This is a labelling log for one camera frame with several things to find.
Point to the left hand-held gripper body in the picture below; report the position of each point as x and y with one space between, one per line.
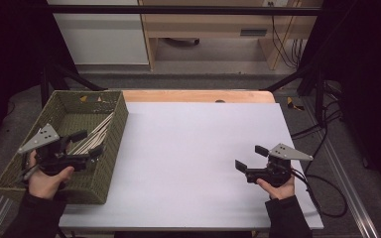
43 139

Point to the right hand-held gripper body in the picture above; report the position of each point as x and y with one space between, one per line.
291 152

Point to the beige plastic clothes hanger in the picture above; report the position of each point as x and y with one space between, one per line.
96 140
104 121

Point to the olive green woven basket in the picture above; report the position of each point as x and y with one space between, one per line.
72 115

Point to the person's right hand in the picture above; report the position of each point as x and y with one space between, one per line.
282 192

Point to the person's left hand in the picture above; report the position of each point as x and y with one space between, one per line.
48 185

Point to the yellow and black tape piece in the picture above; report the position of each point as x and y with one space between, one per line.
291 103

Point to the white table mat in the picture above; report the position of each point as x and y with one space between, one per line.
185 158

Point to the black curtain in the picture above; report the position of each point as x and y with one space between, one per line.
370 66
10 49

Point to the white cabinet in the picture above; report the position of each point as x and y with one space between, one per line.
102 39

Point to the light wooden desk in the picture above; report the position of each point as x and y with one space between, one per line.
195 24

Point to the black metal frame strut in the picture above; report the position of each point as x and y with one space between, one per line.
45 89
319 99

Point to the black horizontal frame bar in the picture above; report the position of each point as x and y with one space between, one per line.
178 10

